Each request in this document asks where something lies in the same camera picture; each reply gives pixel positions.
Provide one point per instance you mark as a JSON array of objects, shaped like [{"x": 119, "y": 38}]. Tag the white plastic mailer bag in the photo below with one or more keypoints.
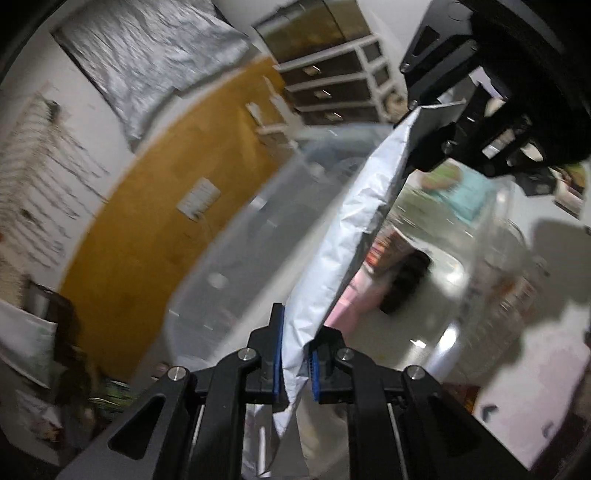
[{"x": 351, "y": 221}]

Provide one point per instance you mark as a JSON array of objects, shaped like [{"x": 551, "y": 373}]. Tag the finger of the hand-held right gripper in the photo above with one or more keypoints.
[
  {"x": 429, "y": 69},
  {"x": 443, "y": 152}
]

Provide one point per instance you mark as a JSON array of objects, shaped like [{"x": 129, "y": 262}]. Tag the silver foil sheet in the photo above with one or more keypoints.
[{"x": 152, "y": 60}]

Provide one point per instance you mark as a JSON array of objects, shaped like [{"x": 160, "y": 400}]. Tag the white wall socket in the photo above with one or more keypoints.
[{"x": 198, "y": 199}]

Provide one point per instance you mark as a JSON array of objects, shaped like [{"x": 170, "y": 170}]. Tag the white wall bracket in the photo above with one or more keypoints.
[{"x": 270, "y": 117}]

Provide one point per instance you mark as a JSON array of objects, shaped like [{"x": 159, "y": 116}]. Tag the black soft item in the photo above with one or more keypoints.
[{"x": 406, "y": 286}]

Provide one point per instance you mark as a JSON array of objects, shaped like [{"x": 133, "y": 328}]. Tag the teal wet wipes pack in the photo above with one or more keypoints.
[{"x": 468, "y": 196}]

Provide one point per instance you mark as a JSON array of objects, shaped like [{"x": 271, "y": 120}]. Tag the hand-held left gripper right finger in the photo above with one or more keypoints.
[{"x": 316, "y": 378}]

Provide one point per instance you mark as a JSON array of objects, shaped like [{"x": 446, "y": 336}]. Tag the black heart sticker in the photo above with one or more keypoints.
[{"x": 489, "y": 410}]

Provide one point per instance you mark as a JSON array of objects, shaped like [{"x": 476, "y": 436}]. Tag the clear plastic container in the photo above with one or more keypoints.
[{"x": 240, "y": 258}]

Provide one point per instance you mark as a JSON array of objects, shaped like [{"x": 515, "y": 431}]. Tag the green printed packet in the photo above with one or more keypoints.
[{"x": 111, "y": 397}]

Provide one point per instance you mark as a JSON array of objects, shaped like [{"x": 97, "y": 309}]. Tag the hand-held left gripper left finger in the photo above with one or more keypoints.
[{"x": 278, "y": 350}]

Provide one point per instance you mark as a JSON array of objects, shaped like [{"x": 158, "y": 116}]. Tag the dark drawer cabinet white frame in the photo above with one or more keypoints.
[{"x": 332, "y": 69}]

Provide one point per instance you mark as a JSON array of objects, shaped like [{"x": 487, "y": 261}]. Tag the red printed packet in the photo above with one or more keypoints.
[{"x": 383, "y": 254}]

